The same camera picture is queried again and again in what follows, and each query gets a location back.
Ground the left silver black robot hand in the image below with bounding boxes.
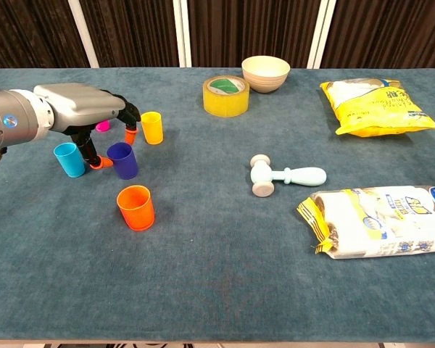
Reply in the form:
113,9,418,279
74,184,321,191
33,83,143,170

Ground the light blue plastic cup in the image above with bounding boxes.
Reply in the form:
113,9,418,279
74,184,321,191
53,142,86,179

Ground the purple plastic cup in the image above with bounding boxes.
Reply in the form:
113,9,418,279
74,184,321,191
106,141,139,181

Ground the yellow plastic cup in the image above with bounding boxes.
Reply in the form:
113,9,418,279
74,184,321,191
140,111,165,146

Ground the dark brown ribbed panel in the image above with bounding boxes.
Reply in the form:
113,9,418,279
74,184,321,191
186,0,322,69
320,0,435,73
79,0,181,69
0,0,91,70

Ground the orange plastic cup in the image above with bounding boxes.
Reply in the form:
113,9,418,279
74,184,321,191
116,185,156,232

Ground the yellow packing tape roll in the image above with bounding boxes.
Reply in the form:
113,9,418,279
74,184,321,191
202,75,251,118

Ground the beige bowl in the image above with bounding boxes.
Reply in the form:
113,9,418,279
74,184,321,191
241,55,291,94

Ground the teal table cloth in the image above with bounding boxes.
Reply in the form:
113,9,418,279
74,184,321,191
0,67,435,344

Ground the pale blue toy hammer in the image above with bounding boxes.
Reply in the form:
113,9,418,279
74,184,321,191
249,154,328,199

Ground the yellow snack bag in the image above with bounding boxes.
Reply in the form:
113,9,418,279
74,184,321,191
319,78,435,138

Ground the white and yellow food package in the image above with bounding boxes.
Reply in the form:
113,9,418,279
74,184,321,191
296,184,435,260

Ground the white partition post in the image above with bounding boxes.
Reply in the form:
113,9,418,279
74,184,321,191
172,0,192,68
67,0,100,69
306,0,337,70

